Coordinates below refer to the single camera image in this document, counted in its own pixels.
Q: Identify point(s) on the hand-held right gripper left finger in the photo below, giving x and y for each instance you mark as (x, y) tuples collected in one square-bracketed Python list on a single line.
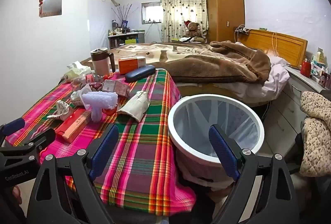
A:
[(104, 151)]

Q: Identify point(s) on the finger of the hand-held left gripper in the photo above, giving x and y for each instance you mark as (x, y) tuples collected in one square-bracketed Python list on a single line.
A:
[(14, 125), (38, 140)]

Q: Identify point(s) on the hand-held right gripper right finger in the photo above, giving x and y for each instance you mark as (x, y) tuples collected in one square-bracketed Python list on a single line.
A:
[(222, 149)]

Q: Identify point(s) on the long red box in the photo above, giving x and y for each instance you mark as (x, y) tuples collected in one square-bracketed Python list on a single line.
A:
[(73, 123)]

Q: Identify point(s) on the printed wrapper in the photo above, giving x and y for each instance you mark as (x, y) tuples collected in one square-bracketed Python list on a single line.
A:
[(62, 108)]

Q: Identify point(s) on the white round bin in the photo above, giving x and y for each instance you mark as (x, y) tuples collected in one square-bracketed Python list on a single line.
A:
[(191, 120)]

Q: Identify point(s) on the white foam fruit net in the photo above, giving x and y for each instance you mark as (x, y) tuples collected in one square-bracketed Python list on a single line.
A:
[(98, 102)]

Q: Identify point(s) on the white paper bag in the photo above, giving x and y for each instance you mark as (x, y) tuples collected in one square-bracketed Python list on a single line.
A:
[(135, 106)]

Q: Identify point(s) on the person's left hand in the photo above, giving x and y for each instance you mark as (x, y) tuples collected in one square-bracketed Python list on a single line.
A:
[(15, 194)]

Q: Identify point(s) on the pink green plaid tablecloth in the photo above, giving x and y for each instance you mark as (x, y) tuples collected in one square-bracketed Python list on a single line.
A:
[(144, 151)]

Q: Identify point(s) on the grey drawer cabinet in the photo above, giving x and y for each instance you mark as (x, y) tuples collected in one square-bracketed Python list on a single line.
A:
[(284, 110)]

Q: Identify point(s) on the dark chair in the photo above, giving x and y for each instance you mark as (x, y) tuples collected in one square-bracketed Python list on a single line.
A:
[(300, 146)]

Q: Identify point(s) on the pale green tissue pack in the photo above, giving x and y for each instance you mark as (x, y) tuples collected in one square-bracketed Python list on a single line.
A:
[(77, 71)]

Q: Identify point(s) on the dark blue glasses case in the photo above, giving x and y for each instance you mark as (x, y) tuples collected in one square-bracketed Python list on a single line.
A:
[(139, 73)]

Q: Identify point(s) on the brown plush blanket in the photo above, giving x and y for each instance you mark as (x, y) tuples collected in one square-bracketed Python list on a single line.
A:
[(206, 63)]

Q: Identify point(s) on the brown lidded tumbler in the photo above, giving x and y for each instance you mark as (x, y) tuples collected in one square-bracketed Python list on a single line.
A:
[(99, 63)]

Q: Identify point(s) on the orange cardboard box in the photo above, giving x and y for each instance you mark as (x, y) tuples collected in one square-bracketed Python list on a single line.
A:
[(129, 66)]

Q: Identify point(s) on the pale pink quilt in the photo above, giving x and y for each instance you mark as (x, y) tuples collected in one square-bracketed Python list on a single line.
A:
[(274, 76)]

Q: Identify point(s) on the floral quilted jacket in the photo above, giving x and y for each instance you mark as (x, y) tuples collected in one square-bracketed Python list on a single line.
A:
[(318, 136)]

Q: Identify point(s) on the grey desk with bottles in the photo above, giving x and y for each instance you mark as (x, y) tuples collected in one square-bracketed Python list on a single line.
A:
[(115, 41)]

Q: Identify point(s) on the green box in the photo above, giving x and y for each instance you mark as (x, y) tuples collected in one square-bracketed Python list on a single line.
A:
[(130, 41)]

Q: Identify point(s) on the red jar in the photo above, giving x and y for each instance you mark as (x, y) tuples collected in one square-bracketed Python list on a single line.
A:
[(305, 68)]

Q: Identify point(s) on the wooden bed headboard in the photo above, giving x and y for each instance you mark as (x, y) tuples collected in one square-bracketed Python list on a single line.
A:
[(284, 45)]

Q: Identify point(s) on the brown teddy bear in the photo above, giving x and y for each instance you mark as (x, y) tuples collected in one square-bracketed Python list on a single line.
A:
[(192, 30)]

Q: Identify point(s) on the red face mug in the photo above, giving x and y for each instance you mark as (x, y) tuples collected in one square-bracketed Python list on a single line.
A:
[(324, 80)]

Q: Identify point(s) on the blue vase with branches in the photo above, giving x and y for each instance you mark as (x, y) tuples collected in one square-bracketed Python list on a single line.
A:
[(125, 23)]

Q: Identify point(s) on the stack of medicine boxes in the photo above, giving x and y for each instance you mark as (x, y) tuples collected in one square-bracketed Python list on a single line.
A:
[(319, 58)]

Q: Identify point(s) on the wooden wardrobe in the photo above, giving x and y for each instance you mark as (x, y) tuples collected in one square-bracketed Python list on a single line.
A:
[(225, 6)]

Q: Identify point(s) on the patterned window curtain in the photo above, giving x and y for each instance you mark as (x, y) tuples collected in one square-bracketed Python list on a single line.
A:
[(178, 6)]

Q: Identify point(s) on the shiny wall poster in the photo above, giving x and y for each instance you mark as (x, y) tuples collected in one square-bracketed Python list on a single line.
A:
[(51, 4)]

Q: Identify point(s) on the small wall window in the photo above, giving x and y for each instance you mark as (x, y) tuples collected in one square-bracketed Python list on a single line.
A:
[(151, 13)]

